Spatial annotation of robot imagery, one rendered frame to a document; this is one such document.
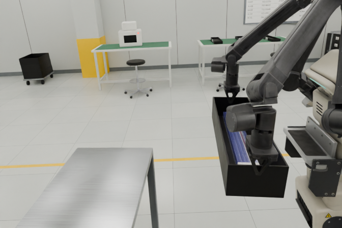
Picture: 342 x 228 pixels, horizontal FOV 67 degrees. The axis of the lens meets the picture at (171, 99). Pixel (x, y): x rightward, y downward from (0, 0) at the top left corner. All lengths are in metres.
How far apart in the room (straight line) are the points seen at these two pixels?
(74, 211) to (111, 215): 0.16
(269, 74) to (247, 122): 0.14
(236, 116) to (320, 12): 0.37
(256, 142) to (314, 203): 0.57
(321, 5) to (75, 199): 1.15
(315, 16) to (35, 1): 6.65
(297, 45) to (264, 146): 0.28
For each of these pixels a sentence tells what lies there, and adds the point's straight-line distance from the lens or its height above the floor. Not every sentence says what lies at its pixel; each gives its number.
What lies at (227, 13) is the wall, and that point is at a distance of 6.56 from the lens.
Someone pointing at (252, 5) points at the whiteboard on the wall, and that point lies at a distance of 6.68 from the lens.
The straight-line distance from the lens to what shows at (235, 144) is 1.02.
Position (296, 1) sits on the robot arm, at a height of 1.56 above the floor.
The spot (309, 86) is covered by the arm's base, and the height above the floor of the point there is 1.21.
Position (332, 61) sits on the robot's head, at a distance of 1.07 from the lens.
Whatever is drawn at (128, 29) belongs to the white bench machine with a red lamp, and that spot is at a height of 1.13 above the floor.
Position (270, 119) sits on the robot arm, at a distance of 0.71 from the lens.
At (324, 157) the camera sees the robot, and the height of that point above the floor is 1.04.
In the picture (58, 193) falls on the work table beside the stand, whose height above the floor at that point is 0.80.
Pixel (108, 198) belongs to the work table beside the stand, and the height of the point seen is 0.80.
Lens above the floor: 1.58
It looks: 21 degrees down
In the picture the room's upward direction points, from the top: 3 degrees counter-clockwise
